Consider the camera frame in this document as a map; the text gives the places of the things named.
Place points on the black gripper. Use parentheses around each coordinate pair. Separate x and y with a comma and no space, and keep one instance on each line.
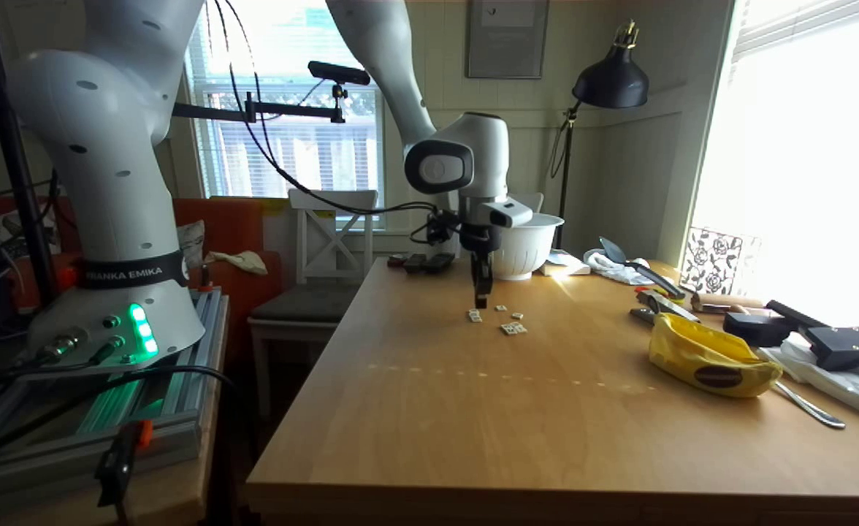
(478,244)

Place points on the white letter G tile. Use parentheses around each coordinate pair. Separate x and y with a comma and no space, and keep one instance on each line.
(474,316)

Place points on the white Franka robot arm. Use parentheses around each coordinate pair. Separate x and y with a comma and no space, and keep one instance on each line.
(109,146)

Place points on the white letter R tile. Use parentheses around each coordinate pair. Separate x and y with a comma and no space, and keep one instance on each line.
(502,307)

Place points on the white letter I tile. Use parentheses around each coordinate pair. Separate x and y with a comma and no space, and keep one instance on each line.
(519,316)

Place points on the white letter S tile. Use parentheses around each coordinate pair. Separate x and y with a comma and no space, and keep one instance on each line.
(506,327)

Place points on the white bowl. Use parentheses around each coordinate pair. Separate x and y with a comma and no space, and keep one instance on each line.
(537,248)

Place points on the white letter W tile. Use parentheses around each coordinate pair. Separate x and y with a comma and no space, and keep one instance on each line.
(521,327)

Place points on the grey cloth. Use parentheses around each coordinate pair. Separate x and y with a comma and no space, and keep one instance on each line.
(616,263)

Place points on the white wooden chair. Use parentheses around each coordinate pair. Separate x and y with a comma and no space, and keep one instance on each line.
(303,307)

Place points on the white framed window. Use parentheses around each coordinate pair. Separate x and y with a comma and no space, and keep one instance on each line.
(294,155)

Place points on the black desk lamp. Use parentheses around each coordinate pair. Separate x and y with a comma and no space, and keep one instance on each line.
(613,83)

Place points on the yellow bowl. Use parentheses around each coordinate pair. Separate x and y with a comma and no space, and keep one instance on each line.
(702,351)

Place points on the white crumpled cloth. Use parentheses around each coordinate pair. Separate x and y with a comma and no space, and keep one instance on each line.
(240,261)

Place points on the orange fabric furniture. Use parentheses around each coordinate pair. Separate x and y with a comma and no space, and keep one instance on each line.
(230,222)

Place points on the metal spoon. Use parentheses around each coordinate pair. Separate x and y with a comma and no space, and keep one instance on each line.
(810,408)

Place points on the bright window with blinds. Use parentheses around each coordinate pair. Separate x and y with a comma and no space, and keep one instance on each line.
(820,146)

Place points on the white tray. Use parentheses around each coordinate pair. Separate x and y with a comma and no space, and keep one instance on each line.
(840,381)

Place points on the black desk tool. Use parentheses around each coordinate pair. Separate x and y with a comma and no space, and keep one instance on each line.
(854,342)

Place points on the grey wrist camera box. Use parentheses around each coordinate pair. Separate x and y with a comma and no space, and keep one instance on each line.
(510,213)

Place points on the framed wall picture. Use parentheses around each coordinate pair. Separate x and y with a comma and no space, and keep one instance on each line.
(506,38)

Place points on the black camera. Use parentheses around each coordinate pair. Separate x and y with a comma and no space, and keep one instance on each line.
(336,70)

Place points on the black camera bar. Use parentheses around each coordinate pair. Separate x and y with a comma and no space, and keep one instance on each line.
(294,112)

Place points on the aluminium rail frame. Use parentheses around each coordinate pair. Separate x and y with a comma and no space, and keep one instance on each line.
(59,438)

